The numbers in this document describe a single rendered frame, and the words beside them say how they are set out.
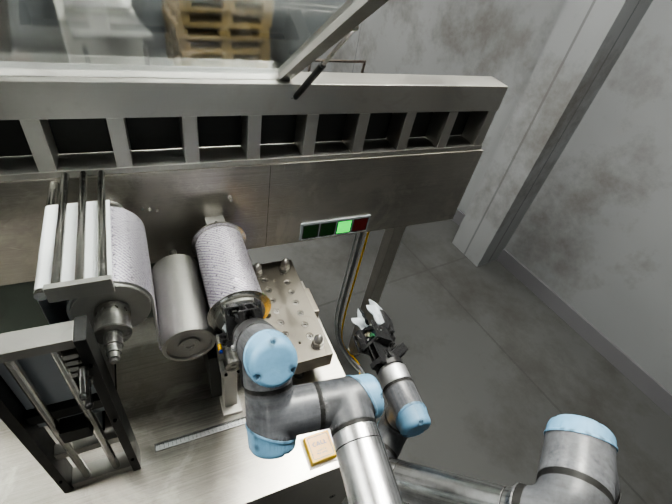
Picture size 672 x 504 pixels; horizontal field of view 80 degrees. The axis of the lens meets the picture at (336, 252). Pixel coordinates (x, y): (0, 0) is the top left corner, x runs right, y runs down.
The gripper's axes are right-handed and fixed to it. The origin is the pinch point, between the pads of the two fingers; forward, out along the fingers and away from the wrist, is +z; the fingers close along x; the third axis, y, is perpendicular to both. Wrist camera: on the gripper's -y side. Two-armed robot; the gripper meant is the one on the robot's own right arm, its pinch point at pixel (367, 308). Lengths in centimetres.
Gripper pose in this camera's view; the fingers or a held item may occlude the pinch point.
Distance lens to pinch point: 115.0
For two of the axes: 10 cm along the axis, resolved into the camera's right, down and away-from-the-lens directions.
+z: -3.0, -6.8, 6.7
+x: -6.6, 6.5, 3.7
